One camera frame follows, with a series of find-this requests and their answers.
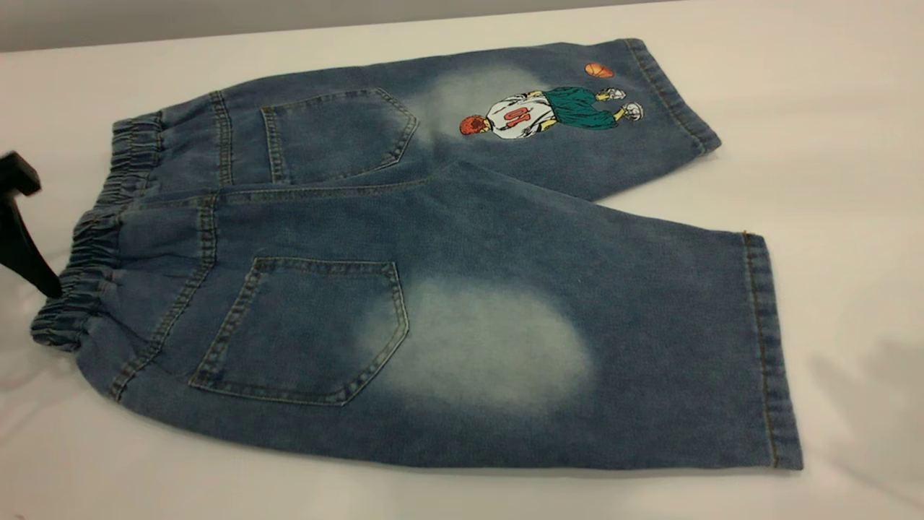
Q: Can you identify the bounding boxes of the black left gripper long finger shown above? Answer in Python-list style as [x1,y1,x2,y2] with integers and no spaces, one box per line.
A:
[0,197,63,299]

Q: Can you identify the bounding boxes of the black left gripper blunt finger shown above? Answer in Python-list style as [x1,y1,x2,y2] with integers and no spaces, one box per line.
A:
[0,151,41,196]

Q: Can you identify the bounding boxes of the blue denim shorts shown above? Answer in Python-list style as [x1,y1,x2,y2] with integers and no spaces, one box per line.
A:
[30,38,804,472]

